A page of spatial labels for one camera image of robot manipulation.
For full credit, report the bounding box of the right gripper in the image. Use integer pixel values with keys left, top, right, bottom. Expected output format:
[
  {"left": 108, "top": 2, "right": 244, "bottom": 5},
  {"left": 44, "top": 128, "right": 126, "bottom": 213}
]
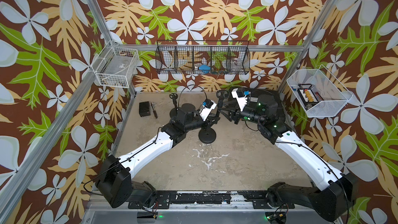
[{"left": 219, "top": 100, "right": 267, "bottom": 128}]

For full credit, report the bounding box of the black round stand base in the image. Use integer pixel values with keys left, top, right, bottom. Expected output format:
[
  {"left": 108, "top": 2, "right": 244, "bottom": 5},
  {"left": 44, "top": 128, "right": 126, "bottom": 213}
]
[{"left": 170, "top": 107, "right": 183, "bottom": 122}]

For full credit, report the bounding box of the black microphone stand pole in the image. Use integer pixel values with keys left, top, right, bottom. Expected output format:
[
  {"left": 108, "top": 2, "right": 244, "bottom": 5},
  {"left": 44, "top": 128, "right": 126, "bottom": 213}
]
[{"left": 169, "top": 93, "right": 178, "bottom": 115}]

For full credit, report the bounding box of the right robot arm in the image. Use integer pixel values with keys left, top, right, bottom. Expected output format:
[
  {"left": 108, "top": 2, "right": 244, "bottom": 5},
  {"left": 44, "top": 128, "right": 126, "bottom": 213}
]
[{"left": 225, "top": 88, "right": 358, "bottom": 222}]

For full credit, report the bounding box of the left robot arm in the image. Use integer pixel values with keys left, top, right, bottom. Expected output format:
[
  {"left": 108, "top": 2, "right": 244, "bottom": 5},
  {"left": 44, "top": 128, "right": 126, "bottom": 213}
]
[{"left": 95, "top": 99, "right": 219, "bottom": 208}]

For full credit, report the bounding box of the black plastic tool case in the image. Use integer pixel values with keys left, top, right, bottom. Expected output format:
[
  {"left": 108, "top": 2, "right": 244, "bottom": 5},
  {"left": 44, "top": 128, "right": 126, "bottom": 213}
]
[{"left": 227, "top": 86, "right": 286, "bottom": 122}]

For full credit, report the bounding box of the blue object in basket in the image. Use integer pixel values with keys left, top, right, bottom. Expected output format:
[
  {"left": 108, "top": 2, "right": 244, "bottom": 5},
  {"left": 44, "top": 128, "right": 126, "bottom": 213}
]
[{"left": 199, "top": 64, "right": 210, "bottom": 73}]

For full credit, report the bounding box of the small ratchet screwdriver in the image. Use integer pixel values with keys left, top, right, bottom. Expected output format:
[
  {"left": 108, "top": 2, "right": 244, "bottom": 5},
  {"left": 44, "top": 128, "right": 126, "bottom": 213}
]
[{"left": 150, "top": 102, "right": 158, "bottom": 119}]

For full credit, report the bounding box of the small black box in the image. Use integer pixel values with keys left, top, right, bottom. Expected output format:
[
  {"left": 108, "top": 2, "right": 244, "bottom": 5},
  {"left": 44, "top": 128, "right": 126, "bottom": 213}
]
[{"left": 138, "top": 101, "right": 151, "bottom": 117}]

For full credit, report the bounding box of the screw bit box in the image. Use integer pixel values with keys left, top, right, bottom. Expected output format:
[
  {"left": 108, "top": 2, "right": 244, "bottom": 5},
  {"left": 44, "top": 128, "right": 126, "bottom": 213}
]
[{"left": 297, "top": 84, "right": 323, "bottom": 106}]

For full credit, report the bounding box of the white mesh basket right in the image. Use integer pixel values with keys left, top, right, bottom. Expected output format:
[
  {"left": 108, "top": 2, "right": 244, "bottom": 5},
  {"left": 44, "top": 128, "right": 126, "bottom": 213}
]
[{"left": 287, "top": 65, "right": 353, "bottom": 118}]

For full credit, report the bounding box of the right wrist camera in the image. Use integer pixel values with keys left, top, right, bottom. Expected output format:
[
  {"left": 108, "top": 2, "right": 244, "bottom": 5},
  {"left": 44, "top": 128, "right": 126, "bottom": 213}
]
[{"left": 231, "top": 88, "right": 250, "bottom": 112}]

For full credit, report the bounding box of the black wire basket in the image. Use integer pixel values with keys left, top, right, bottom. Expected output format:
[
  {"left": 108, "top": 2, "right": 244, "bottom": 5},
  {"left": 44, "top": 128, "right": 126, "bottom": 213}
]
[{"left": 154, "top": 40, "right": 251, "bottom": 75}]

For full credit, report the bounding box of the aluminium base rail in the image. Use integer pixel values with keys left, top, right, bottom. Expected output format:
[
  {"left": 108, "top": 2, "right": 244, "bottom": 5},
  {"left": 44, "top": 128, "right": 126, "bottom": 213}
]
[{"left": 82, "top": 190, "right": 327, "bottom": 224}]

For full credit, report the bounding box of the white wire basket left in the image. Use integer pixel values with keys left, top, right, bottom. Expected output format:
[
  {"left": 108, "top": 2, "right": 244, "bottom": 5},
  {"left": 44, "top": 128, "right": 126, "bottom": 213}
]
[{"left": 91, "top": 43, "right": 140, "bottom": 88}]

